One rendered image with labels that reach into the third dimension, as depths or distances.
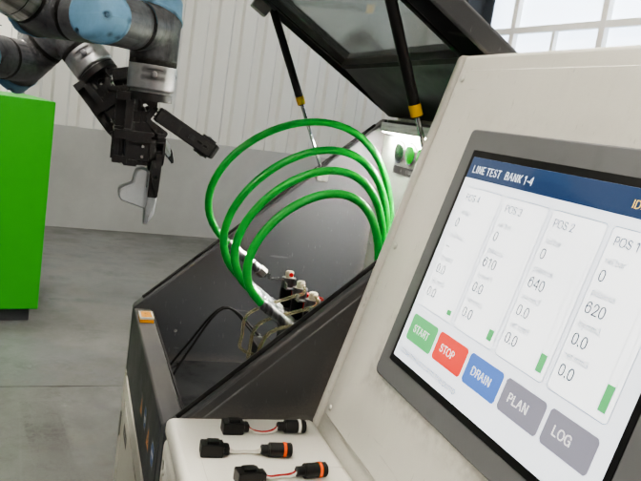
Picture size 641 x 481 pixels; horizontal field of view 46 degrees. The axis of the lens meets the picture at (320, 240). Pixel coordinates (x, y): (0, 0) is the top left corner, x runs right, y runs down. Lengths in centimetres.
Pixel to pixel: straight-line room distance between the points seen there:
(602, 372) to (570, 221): 17
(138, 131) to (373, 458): 62
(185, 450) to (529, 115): 60
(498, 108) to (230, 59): 718
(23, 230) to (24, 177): 30
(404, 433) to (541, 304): 26
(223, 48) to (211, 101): 56
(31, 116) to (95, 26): 344
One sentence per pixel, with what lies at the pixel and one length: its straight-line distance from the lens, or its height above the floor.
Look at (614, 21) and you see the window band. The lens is 660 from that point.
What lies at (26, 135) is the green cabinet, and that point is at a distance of 456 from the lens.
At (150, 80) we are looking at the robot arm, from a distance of 122.
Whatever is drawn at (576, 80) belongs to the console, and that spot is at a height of 151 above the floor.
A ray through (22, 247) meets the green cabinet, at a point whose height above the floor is 45.
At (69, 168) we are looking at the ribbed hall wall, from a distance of 781.
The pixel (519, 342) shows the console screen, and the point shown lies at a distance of 78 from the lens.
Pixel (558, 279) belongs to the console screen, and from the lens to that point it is 76.
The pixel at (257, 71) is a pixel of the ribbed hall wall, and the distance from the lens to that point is 818.
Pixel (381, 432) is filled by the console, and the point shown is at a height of 105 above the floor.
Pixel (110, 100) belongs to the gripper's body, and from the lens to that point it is 142.
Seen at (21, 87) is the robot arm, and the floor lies 140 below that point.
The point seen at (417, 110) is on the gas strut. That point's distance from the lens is 115.
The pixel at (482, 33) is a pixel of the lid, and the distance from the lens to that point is 115.
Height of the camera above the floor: 143
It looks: 9 degrees down
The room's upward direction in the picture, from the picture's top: 8 degrees clockwise
